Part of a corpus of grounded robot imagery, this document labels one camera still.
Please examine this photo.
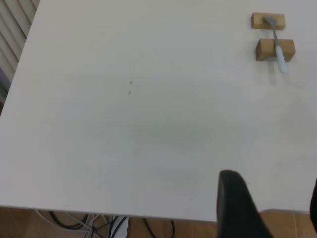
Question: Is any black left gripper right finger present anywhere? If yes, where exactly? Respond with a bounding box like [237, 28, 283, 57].
[309, 177, 317, 238]

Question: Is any black cable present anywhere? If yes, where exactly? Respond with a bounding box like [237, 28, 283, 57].
[48, 211, 92, 230]
[141, 219, 175, 238]

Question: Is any white table leg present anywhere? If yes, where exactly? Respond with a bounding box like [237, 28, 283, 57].
[108, 216, 129, 238]

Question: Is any white cable bundle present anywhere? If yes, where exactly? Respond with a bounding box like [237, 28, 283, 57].
[34, 210, 100, 238]

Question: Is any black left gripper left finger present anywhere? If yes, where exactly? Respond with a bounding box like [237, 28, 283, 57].
[216, 170, 274, 238]

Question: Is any white slatted blind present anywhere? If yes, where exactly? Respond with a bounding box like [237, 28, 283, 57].
[0, 0, 40, 105]

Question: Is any arched wooden block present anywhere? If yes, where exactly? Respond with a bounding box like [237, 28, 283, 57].
[256, 38, 296, 61]

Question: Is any spoon with pale blue handle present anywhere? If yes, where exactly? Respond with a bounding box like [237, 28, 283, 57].
[262, 15, 288, 74]

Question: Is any flat rectangular wooden block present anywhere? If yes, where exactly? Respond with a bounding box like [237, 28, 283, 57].
[251, 12, 285, 31]

